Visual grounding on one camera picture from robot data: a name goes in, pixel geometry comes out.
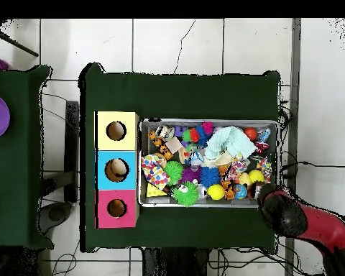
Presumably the white multicolour dotted cloth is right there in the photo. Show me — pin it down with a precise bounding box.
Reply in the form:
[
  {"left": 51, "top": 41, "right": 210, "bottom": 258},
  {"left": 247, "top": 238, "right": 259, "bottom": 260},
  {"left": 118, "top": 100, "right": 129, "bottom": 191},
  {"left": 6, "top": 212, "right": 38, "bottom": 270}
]
[{"left": 140, "top": 153, "right": 171, "bottom": 191}]

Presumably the green fuzzy toy with eyes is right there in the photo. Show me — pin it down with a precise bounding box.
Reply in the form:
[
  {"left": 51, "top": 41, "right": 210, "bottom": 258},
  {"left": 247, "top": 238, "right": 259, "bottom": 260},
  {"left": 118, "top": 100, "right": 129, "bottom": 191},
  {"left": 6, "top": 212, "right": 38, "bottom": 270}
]
[{"left": 171, "top": 180, "right": 200, "bottom": 207}]

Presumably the multicolour zigzag cloth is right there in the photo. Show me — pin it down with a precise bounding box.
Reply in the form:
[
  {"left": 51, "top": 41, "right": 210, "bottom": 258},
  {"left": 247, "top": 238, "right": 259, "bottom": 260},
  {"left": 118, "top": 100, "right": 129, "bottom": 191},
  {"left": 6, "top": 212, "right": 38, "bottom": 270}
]
[{"left": 226, "top": 157, "right": 249, "bottom": 183}]

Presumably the orange plastic grid tray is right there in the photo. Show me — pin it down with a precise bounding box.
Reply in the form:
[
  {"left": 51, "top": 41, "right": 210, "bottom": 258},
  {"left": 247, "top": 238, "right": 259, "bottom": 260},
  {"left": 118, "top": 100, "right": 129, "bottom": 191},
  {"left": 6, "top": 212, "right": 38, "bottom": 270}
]
[{"left": 218, "top": 165, "right": 235, "bottom": 201}]

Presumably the wooden box with three holes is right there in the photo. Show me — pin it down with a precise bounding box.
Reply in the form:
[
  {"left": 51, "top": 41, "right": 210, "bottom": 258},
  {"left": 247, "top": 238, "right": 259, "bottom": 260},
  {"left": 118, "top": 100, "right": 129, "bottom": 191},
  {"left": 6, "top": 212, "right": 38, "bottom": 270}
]
[{"left": 93, "top": 111, "right": 141, "bottom": 230}]

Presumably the green fuzzy ball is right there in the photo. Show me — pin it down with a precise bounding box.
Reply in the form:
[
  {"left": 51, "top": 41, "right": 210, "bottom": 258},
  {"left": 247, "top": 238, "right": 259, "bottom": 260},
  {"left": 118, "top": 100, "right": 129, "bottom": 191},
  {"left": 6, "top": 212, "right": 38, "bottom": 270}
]
[{"left": 163, "top": 160, "right": 185, "bottom": 185}]

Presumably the blue spiky ball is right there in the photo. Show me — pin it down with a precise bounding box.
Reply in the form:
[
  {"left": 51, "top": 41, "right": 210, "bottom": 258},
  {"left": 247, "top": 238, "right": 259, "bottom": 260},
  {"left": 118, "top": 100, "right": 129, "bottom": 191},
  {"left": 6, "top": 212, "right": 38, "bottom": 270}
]
[{"left": 200, "top": 165, "right": 221, "bottom": 187}]

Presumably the dark green tablecloth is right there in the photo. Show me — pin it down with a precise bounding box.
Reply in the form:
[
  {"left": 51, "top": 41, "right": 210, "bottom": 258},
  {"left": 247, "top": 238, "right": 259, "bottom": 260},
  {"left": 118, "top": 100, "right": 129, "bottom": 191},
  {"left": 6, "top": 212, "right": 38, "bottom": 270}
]
[
  {"left": 0, "top": 64, "right": 55, "bottom": 249},
  {"left": 78, "top": 62, "right": 282, "bottom": 254}
]

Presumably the yellow ball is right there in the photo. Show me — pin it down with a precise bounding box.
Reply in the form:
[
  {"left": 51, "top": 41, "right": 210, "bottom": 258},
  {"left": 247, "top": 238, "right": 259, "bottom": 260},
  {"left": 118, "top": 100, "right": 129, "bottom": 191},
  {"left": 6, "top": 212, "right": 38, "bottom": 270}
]
[
  {"left": 248, "top": 169, "right": 266, "bottom": 184},
  {"left": 207, "top": 183, "right": 225, "bottom": 201}
]

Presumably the mint green cloth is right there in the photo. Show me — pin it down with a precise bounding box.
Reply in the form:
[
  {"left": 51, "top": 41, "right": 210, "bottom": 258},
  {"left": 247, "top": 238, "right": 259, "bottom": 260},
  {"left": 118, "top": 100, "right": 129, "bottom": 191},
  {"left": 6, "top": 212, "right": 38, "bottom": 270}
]
[{"left": 203, "top": 126, "right": 257, "bottom": 161}]

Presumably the orange ball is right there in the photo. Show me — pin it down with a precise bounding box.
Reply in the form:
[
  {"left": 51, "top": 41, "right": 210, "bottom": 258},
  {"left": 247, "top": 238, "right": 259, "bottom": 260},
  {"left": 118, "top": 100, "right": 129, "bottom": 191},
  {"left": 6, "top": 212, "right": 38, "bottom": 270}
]
[{"left": 243, "top": 126, "right": 258, "bottom": 142}]

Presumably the grey rounded floor object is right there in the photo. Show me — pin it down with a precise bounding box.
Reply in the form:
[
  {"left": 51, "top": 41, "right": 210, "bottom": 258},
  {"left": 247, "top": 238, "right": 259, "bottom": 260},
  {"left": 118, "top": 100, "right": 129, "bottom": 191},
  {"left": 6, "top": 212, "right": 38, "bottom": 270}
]
[{"left": 39, "top": 201, "right": 73, "bottom": 234}]

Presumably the black tripod leg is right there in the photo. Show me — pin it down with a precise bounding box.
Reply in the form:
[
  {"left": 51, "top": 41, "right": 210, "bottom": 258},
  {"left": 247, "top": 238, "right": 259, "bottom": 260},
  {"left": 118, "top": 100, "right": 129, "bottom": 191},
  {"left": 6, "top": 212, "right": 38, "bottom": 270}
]
[{"left": 0, "top": 28, "right": 40, "bottom": 58}]

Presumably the silver wire mesh bin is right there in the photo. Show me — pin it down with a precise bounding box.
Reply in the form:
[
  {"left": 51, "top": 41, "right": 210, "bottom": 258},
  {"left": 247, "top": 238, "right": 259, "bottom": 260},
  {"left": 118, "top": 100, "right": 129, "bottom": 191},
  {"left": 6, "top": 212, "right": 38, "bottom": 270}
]
[{"left": 137, "top": 117, "right": 280, "bottom": 209}]

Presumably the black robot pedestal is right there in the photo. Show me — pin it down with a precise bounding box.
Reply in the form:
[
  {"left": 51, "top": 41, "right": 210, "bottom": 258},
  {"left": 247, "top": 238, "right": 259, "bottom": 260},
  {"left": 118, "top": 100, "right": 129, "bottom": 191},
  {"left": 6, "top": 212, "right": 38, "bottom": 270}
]
[{"left": 142, "top": 247, "right": 211, "bottom": 276}]

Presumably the black cable with plug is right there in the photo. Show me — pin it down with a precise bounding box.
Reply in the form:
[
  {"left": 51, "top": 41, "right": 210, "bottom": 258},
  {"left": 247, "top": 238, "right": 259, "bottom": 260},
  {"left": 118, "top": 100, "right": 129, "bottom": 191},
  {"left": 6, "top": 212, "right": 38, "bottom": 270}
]
[{"left": 280, "top": 150, "right": 345, "bottom": 179}]

